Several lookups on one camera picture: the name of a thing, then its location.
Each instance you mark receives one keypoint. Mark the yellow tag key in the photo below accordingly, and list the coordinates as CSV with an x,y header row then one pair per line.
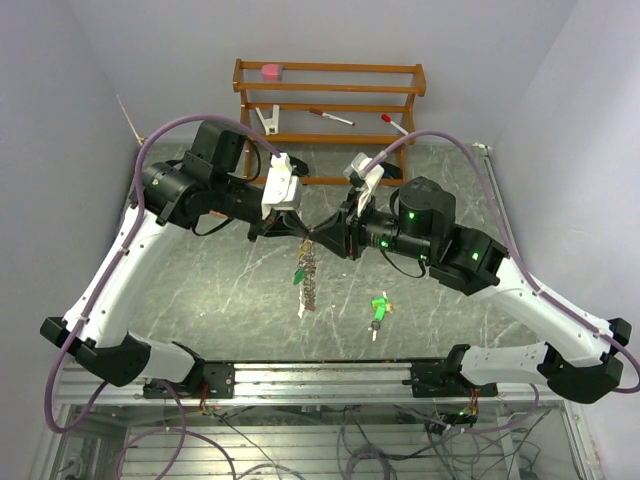
x,y
305,247

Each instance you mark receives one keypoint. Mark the pink eraser block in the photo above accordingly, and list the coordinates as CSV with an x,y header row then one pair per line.
x,y
271,72

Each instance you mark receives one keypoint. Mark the metal key ring disc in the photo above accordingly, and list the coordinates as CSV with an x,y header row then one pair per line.
x,y
307,290

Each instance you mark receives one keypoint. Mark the green key tag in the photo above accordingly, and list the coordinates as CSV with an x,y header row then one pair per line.
x,y
299,276

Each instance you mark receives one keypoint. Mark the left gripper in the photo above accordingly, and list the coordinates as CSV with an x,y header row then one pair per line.
x,y
286,224

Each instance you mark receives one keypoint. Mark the black stapler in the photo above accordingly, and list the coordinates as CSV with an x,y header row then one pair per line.
x,y
300,168

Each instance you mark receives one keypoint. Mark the wooden shelf rack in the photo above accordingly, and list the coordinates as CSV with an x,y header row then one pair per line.
x,y
357,92

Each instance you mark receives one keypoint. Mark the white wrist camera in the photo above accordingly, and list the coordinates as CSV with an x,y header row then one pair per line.
x,y
282,190
364,174

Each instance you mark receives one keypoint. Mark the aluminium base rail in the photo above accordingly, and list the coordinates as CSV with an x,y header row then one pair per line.
x,y
291,384

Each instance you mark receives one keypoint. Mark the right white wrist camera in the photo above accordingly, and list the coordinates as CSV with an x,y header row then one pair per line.
x,y
364,174

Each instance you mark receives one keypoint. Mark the green tag key upper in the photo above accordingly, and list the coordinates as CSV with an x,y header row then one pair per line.
x,y
382,304

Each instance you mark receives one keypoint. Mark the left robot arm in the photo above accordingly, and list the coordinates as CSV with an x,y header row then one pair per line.
x,y
95,331

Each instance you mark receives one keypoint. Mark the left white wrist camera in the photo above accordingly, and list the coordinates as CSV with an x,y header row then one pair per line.
x,y
282,190

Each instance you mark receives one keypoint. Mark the green tag key lower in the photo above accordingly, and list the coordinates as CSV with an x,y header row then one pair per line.
x,y
375,325

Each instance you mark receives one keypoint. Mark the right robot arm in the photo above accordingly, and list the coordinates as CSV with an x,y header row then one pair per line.
x,y
576,359

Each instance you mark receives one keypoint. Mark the red white marker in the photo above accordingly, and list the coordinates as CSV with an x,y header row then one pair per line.
x,y
332,117

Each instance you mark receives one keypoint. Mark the blue stapler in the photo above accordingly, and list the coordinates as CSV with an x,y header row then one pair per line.
x,y
392,171

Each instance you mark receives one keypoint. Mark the red capped marker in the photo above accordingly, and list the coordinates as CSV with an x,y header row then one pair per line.
x,y
387,119

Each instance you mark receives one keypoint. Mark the white clip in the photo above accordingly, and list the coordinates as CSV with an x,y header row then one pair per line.
x,y
270,125

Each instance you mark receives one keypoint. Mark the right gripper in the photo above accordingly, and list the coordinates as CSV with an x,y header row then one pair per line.
x,y
343,233

